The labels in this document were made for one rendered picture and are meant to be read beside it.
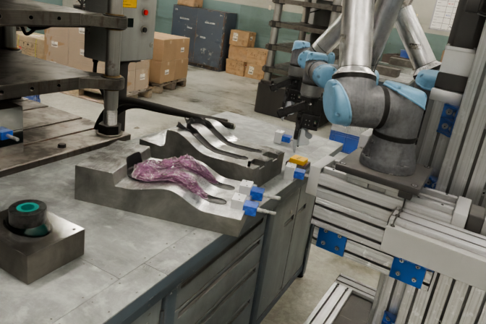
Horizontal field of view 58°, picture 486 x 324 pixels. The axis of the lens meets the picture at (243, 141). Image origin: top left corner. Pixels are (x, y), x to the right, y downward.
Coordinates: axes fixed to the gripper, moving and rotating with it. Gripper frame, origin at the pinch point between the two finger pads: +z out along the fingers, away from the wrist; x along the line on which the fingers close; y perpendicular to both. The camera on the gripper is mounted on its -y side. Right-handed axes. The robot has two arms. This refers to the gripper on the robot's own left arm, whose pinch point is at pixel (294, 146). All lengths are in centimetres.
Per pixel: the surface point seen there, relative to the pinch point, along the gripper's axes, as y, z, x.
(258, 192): -4.7, 5.5, -34.4
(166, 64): -241, 60, 409
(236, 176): -15.8, 8.2, -20.8
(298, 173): 3.4, 9.2, -2.4
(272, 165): -6.1, 7.0, -6.8
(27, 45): -420, 58, 348
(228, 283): -11, 44, -31
